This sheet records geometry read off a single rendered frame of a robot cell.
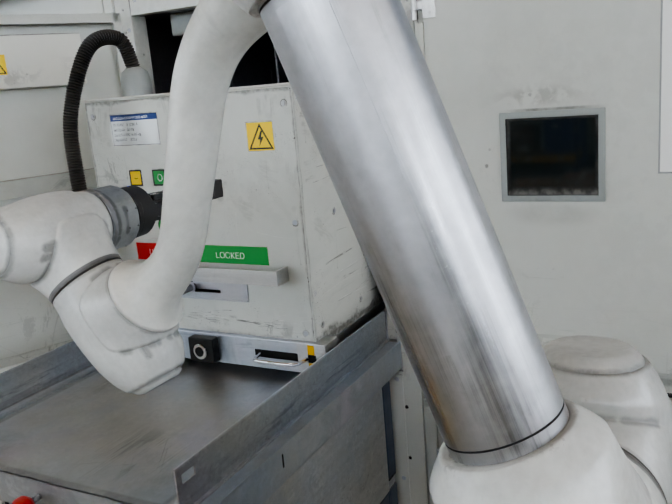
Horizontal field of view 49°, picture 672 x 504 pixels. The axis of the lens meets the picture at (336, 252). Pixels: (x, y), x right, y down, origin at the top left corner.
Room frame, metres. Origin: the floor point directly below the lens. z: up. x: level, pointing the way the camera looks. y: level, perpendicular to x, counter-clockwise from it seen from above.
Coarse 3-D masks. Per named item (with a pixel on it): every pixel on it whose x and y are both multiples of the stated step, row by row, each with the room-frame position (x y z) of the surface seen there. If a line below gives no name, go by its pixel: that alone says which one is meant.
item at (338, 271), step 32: (128, 96) 1.46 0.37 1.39; (160, 96) 1.43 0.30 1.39; (320, 160) 1.35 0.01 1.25; (320, 192) 1.34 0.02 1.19; (320, 224) 1.33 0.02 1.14; (320, 256) 1.32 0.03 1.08; (352, 256) 1.44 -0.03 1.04; (320, 288) 1.32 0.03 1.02; (352, 288) 1.43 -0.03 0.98; (320, 320) 1.31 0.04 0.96; (352, 320) 1.42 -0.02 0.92
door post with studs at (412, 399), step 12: (396, 336) 1.47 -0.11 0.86; (408, 360) 1.45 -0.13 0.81; (408, 372) 1.45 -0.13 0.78; (408, 384) 1.45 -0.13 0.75; (408, 396) 1.45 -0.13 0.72; (420, 396) 1.44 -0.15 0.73; (408, 408) 1.45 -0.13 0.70; (420, 408) 1.44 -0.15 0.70; (408, 420) 1.45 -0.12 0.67; (420, 420) 1.44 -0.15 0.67; (408, 432) 1.46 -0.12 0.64; (420, 432) 1.44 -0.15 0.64; (408, 444) 1.46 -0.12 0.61; (420, 444) 1.44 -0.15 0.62; (408, 456) 1.46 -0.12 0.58; (420, 456) 1.44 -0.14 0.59; (420, 468) 1.44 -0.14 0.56; (420, 480) 1.45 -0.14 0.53; (420, 492) 1.45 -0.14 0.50
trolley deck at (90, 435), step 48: (96, 384) 1.37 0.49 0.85; (192, 384) 1.33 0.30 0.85; (240, 384) 1.31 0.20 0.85; (384, 384) 1.37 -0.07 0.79; (0, 432) 1.19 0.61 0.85; (48, 432) 1.17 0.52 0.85; (96, 432) 1.15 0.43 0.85; (144, 432) 1.14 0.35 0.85; (192, 432) 1.12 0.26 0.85; (288, 432) 1.09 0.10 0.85; (0, 480) 1.05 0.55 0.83; (48, 480) 1.00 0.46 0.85; (96, 480) 0.99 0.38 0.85; (144, 480) 0.98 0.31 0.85; (240, 480) 0.96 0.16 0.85
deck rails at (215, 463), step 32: (384, 320) 1.47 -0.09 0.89; (64, 352) 1.42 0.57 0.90; (352, 352) 1.33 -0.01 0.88; (0, 384) 1.28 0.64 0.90; (32, 384) 1.34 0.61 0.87; (64, 384) 1.37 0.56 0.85; (288, 384) 1.13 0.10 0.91; (320, 384) 1.22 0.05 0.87; (0, 416) 1.24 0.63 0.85; (256, 416) 1.04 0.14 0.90; (288, 416) 1.12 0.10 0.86; (224, 448) 0.97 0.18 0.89; (256, 448) 1.03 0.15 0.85; (192, 480) 0.90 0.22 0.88; (224, 480) 0.95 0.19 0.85
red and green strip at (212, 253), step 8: (144, 248) 1.47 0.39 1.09; (152, 248) 1.46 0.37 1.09; (208, 248) 1.39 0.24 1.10; (216, 248) 1.38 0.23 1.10; (224, 248) 1.37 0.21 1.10; (232, 248) 1.36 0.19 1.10; (240, 248) 1.36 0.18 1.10; (248, 248) 1.35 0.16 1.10; (256, 248) 1.34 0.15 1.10; (264, 248) 1.33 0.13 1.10; (144, 256) 1.47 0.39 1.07; (208, 256) 1.39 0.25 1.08; (216, 256) 1.38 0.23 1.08; (224, 256) 1.37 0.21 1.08; (232, 256) 1.37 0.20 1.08; (240, 256) 1.36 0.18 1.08; (248, 256) 1.35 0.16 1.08; (256, 256) 1.34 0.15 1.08; (264, 256) 1.33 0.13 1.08; (248, 264) 1.35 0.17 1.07; (256, 264) 1.34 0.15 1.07; (264, 264) 1.33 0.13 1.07
